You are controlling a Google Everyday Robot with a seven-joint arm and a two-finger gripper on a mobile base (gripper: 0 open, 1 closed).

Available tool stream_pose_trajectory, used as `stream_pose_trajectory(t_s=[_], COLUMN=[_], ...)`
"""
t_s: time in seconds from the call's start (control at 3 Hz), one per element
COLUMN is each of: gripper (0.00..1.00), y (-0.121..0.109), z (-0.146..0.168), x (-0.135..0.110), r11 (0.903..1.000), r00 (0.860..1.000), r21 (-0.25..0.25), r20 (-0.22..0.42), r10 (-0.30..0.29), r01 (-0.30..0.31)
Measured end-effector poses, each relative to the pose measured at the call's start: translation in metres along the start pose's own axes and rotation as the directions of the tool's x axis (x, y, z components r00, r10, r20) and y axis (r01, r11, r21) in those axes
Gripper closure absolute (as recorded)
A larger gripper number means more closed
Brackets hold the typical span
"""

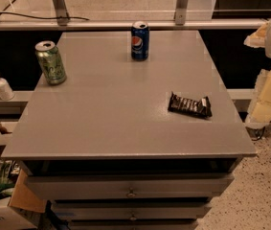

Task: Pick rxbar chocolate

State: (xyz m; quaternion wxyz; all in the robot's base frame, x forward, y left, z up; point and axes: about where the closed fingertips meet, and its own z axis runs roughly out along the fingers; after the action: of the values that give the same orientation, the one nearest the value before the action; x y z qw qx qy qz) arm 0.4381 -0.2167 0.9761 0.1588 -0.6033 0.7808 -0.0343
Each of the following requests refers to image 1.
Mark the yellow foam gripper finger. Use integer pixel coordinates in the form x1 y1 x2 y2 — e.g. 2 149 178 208
243 23 268 48
245 69 271 129

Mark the black rxbar chocolate wrapper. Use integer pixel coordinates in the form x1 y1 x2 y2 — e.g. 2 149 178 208
168 93 213 118

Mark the blue pepsi can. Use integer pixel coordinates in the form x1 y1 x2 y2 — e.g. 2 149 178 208
131 21 149 60

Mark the top grey drawer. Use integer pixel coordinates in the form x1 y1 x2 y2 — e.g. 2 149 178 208
25 173 234 200

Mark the grey drawer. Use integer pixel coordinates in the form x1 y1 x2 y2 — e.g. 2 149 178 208
25 173 234 200
52 198 211 221
69 219 198 230

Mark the grey drawer cabinet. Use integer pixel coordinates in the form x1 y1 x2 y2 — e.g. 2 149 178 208
0 30 258 230

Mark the bottom grey drawer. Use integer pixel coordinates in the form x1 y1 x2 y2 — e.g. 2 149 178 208
69 219 198 230

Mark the green soda can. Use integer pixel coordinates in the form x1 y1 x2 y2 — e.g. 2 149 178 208
35 40 67 85

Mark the middle grey drawer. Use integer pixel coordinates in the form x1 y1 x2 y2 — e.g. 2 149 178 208
52 198 211 221

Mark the white pump bottle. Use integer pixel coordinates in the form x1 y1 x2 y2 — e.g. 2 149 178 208
0 77 14 101

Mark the brown cardboard box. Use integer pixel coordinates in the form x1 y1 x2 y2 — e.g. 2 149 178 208
0 122 46 213

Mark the white box lower left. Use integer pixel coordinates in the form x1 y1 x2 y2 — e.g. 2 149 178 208
0 197 40 230

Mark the black cable on floor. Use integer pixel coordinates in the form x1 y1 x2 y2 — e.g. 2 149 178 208
0 11 91 22

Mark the metal railing frame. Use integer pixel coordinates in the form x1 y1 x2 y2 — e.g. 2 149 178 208
0 0 271 31

